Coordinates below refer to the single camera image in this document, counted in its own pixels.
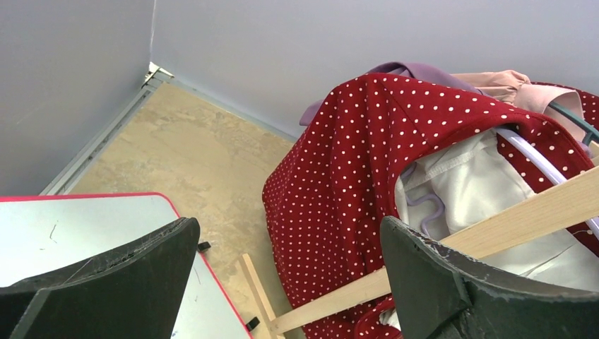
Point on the red-edged whiteboard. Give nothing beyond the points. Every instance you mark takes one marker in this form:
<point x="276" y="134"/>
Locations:
<point x="43" y="233"/>

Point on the wooden clothes rack frame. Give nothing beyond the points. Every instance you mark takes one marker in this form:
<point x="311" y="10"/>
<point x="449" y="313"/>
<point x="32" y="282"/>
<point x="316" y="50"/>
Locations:
<point x="567" y="203"/>

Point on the purple pleated skirt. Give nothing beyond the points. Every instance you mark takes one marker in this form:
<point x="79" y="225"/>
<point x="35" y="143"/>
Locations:
<point x="424" y="72"/>

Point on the teal hanger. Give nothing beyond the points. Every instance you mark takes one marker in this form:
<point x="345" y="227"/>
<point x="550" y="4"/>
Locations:
<point x="591" y="134"/>

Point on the red polka dot skirt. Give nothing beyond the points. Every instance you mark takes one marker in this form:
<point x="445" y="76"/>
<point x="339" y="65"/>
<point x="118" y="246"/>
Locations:
<point x="325" y="201"/>

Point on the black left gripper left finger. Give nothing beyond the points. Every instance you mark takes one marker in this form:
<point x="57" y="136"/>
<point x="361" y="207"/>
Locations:
<point x="132" y="291"/>

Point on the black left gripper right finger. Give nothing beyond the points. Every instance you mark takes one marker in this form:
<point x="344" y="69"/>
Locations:
<point x="439" y="292"/>

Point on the pink pleated skirt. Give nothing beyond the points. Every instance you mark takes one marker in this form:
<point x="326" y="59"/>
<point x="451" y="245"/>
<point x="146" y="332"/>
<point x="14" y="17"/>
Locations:
<point x="516" y="89"/>

